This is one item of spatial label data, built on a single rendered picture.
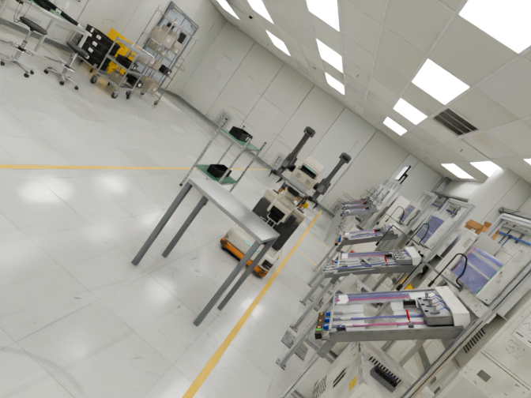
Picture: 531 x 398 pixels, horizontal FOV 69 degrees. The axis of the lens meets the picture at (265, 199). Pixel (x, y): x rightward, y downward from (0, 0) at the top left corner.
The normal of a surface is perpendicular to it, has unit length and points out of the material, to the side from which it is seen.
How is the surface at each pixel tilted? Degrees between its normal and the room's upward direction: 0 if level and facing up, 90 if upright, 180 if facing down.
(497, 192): 90
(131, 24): 90
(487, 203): 90
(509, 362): 90
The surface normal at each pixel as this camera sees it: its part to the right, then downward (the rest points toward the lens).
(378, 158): -0.22, 0.07
